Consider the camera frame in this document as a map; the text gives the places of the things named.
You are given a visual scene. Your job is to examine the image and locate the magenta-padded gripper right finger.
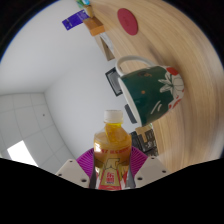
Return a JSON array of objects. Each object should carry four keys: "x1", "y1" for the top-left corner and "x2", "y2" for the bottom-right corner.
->
[{"x1": 128, "y1": 146, "x2": 172, "y2": 189}]

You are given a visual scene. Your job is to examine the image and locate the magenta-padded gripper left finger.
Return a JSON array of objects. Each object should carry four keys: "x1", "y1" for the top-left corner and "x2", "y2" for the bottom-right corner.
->
[{"x1": 55, "y1": 148, "x2": 97, "y2": 189}]

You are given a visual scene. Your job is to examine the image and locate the yellow-labelled drink bottle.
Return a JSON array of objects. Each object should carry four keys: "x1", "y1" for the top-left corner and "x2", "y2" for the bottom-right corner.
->
[{"x1": 93, "y1": 109, "x2": 133, "y2": 191}]

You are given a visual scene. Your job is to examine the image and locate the large dark printed box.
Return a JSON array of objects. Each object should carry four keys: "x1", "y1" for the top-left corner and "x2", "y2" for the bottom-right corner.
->
[{"x1": 130, "y1": 129, "x2": 158, "y2": 156}]

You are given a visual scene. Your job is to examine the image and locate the brown cardboard box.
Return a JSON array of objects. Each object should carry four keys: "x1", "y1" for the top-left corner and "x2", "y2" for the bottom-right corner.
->
[{"x1": 134, "y1": 123, "x2": 155, "y2": 136}]

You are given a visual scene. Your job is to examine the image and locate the large ceiling light panel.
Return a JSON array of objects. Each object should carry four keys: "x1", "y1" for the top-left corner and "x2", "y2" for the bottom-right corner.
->
[{"x1": 7, "y1": 139, "x2": 39, "y2": 168}]

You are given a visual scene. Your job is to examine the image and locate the green floral mug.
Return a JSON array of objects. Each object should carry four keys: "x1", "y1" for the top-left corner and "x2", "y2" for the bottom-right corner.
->
[{"x1": 115, "y1": 55, "x2": 185, "y2": 127}]

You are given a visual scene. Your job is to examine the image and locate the wooden side desk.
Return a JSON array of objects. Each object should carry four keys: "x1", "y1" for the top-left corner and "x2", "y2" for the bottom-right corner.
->
[{"x1": 94, "y1": 31, "x2": 116, "y2": 62}]

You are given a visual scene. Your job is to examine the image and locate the orange cardboard box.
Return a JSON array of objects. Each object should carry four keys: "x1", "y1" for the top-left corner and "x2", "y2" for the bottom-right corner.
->
[{"x1": 83, "y1": 16, "x2": 106, "y2": 37}]

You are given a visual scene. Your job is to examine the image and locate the flat round red coaster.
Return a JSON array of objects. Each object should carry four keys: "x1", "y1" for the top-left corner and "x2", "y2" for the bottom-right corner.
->
[{"x1": 116, "y1": 8, "x2": 139, "y2": 36}]

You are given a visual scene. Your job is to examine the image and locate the tall purple box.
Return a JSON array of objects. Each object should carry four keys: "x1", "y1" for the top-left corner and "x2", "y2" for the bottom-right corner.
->
[{"x1": 61, "y1": 9, "x2": 90, "y2": 31}]

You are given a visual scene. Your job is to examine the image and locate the green flat box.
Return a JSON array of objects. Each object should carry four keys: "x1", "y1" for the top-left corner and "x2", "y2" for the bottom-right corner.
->
[{"x1": 75, "y1": 0, "x2": 92, "y2": 9}]

